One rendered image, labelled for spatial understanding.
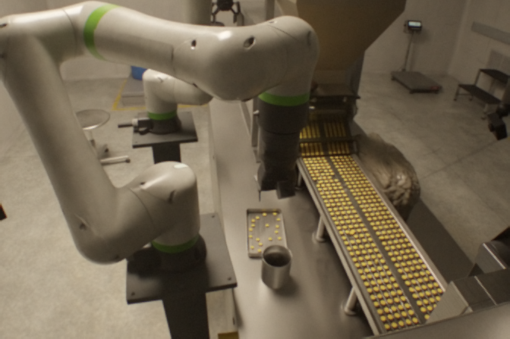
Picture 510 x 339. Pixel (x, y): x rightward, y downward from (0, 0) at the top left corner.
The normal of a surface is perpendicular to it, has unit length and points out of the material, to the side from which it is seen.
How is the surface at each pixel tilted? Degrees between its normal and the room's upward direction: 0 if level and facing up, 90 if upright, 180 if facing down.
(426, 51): 90
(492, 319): 0
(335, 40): 118
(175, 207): 83
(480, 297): 0
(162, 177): 5
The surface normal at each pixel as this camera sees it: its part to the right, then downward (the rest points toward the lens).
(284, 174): 0.26, 0.46
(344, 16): 0.12, 0.86
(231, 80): -0.01, 0.54
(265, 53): 0.76, -0.16
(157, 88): -0.22, 0.46
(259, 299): 0.04, -0.86
